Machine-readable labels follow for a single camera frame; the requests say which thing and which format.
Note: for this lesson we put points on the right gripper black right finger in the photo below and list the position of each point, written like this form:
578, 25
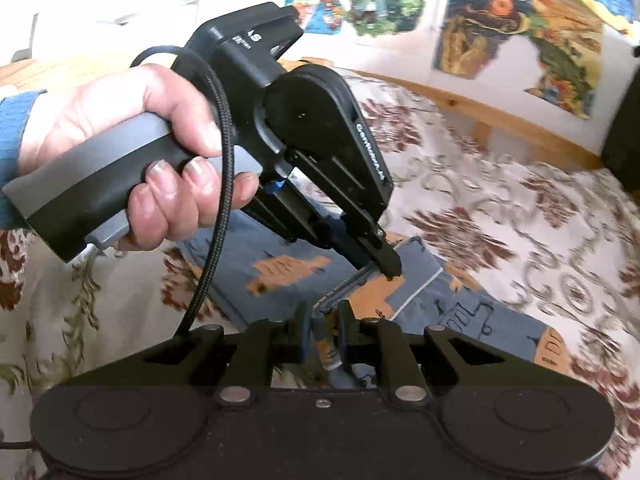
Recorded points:
357, 339

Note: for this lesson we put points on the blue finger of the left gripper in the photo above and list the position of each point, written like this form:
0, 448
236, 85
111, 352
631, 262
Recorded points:
362, 248

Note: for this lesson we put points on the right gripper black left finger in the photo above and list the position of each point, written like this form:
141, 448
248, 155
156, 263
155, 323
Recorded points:
291, 343

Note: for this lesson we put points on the blue pants with orange cars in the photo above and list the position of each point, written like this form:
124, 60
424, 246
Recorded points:
261, 275

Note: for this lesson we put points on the blue sleeve forearm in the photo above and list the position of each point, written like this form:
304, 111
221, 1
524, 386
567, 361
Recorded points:
14, 113

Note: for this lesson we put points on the person left hand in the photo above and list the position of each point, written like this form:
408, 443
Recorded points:
169, 204

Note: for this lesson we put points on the floral white bedspread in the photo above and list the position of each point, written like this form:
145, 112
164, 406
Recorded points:
561, 247

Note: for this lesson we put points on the starry night style poster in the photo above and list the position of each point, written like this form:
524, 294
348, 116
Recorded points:
474, 30

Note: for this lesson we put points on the yellow landscape poster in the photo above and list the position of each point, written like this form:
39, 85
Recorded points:
569, 39

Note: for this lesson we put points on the wooden bed frame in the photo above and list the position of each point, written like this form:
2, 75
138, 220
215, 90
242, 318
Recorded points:
546, 146

